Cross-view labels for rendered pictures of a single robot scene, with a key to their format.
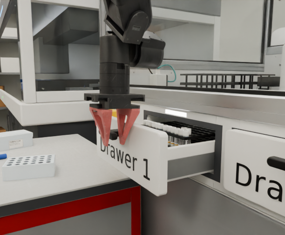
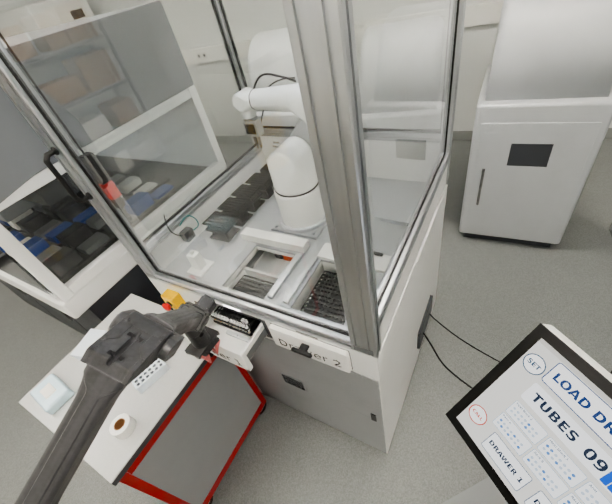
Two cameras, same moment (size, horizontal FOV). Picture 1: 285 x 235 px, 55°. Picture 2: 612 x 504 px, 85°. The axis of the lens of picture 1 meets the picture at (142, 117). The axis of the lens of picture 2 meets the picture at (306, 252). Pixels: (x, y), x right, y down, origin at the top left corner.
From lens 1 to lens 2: 0.85 m
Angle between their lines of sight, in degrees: 38
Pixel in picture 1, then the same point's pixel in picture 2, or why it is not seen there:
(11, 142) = not seen: hidden behind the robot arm
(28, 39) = (24, 253)
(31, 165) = (153, 374)
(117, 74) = (202, 339)
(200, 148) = (258, 334)
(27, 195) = (171, 396)
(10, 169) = (142, 386)
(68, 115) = (109, 282)
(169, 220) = not seen: hidden behind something
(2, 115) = not seen: outside the picture
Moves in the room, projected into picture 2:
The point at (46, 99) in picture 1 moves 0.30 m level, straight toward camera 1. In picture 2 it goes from (80, 285) to (109, 312)
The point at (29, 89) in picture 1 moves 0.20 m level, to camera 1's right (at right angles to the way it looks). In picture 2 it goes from (60, 290) to (106, 267)
